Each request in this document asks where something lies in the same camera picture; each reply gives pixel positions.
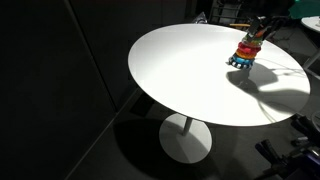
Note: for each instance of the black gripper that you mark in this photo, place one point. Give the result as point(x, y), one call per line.
point(278, 22)

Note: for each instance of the orange wooden bar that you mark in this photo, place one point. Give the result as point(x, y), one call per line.
point(239, 25)

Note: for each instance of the small white round table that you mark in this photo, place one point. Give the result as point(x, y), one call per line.
point(313, 23)

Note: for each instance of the grey table leg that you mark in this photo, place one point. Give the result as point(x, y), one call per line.
point(310, 60)

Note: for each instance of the small shiny grey object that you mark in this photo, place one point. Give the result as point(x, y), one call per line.
point(201, 17)

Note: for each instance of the black equipment with orange part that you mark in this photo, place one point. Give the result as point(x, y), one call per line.
point(300, 160)

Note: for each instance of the dark metal chair frame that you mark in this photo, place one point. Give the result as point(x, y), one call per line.
point(226, 11)

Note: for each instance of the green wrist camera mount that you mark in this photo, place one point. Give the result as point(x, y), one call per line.
point(305, 9)

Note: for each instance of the white table pedestal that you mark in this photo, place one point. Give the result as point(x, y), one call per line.
point(186, 146)

